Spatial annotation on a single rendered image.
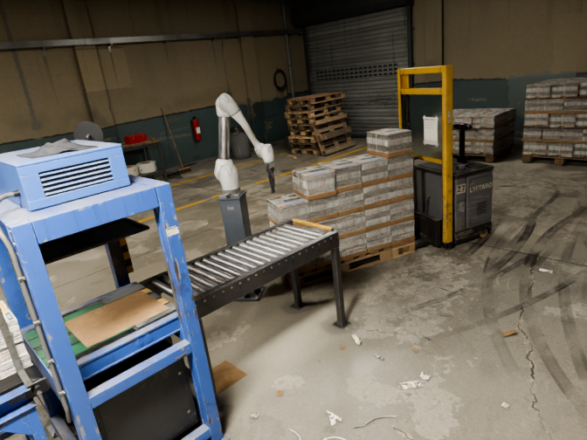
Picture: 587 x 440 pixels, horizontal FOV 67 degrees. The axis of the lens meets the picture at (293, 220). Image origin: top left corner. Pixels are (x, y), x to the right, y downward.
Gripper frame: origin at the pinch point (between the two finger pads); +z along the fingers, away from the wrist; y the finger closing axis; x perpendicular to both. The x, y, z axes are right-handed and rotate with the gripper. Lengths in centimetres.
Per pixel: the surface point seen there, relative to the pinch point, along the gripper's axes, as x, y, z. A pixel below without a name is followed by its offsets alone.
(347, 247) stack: -62, -19, 69
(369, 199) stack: -91, -18, 26
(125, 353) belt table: 144, -162, 23
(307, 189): -26.3, -19.9, 2.4
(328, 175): -47, -21, -7
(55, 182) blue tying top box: 152, -163, -68
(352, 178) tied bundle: -74, -18, 2
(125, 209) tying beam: 127, -172, -53
